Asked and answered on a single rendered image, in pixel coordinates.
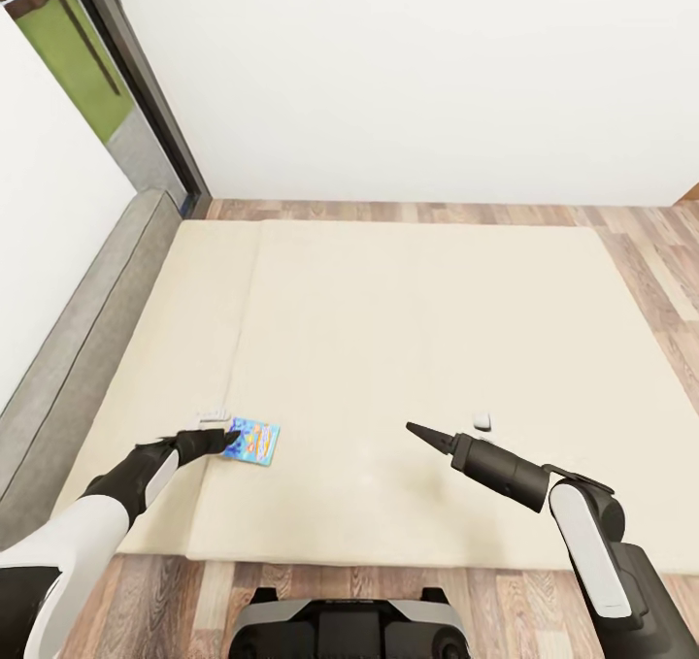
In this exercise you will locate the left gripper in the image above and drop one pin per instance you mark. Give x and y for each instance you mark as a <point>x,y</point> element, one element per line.
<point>209,441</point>

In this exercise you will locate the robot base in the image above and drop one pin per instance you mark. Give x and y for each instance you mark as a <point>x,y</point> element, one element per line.
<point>349,628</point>

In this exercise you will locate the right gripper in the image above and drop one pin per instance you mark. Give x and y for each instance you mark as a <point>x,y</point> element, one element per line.
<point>488,464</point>

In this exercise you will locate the bed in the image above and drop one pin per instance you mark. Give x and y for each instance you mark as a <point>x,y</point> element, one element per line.
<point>341,332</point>

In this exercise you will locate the board game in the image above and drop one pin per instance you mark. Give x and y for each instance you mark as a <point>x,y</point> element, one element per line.
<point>256,443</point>

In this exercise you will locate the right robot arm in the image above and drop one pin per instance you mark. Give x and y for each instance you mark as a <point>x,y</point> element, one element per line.
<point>632,612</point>

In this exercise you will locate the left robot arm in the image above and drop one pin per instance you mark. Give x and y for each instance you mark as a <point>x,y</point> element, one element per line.
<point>46,578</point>

